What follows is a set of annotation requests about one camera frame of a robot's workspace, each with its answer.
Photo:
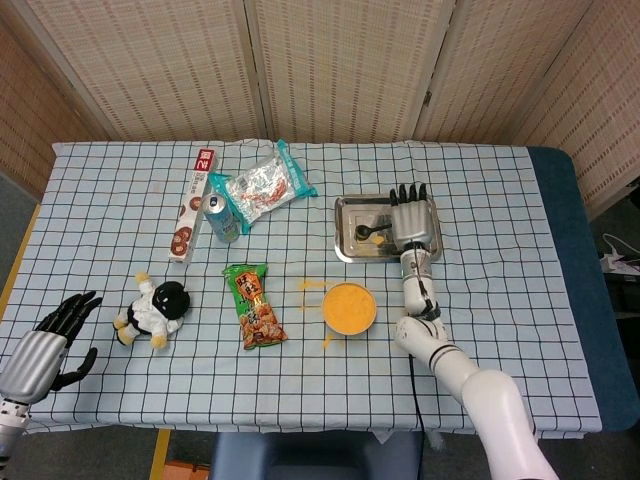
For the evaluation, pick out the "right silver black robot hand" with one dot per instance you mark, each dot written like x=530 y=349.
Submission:
x=412 y=222

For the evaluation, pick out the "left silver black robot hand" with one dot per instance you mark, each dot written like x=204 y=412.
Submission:
x=30 y=365

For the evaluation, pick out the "black plastic spoon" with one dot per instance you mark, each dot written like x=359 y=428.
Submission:
x=362 y=232

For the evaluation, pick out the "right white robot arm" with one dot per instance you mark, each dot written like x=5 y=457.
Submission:
x=417 y=285

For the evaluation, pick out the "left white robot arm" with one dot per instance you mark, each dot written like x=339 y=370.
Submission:
x=10 y=425

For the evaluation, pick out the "metal tray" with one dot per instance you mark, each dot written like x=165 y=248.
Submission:
x=350 y=250

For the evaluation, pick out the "off-white bowl of orange powder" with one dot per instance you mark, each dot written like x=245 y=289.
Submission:
x=350 y=310

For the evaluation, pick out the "blue checkered tablecloth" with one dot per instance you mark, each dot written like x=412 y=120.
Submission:
x=150 y=390

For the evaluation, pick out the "silver teal snack packet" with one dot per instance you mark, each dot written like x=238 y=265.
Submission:
x=265 y=190

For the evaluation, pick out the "black-headed plush doll white coat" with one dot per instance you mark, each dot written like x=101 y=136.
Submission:
x=170 y=300

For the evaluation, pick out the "blue padded table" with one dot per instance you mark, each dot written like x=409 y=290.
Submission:
x=575 y=250

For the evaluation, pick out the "woven beige folding screen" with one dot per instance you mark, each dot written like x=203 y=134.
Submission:
x=350 y=65

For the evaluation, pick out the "green snack bag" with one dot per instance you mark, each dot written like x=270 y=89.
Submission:
x=252 y=310

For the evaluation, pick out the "blue drink can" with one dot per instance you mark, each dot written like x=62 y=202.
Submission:
x=222 y=220

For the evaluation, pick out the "orange box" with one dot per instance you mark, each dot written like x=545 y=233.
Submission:
x=187 y=472

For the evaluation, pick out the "white cookie box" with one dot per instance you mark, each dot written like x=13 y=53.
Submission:
x=186 y=232

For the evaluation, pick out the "blue padded seat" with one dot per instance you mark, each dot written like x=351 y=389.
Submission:
x=315 y=455

